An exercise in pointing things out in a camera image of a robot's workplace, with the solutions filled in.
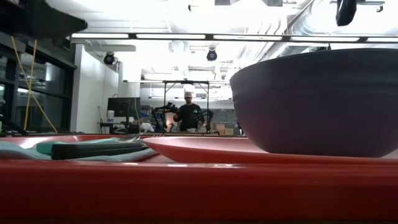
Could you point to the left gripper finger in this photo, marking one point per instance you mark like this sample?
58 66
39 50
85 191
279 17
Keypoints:
68 25

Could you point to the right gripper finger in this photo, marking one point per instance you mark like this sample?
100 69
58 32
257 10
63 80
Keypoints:
345 12

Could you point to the blue plastic bowl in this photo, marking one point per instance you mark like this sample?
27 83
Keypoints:
317 105

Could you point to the teal cloth napkin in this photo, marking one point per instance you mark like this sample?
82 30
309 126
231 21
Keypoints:
18 151

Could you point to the pink plastic plate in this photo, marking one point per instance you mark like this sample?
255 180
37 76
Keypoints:
202 151

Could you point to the background black robot arm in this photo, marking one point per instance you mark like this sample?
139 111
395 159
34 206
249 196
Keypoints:
164 110
207 116

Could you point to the red plastic tray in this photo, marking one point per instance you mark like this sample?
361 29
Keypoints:
155 193

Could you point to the black computer monitor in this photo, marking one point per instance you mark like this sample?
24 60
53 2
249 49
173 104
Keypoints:
123 107

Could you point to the overhead light strip bar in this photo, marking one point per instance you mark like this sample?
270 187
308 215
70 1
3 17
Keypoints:
171 36

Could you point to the person with cap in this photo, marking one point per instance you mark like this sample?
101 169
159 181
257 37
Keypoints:
189 116

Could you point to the cardboard boxes stack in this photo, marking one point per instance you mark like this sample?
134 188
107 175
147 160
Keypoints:
224 129

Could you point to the black background rig frame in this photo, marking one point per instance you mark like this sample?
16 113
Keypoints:
186 82

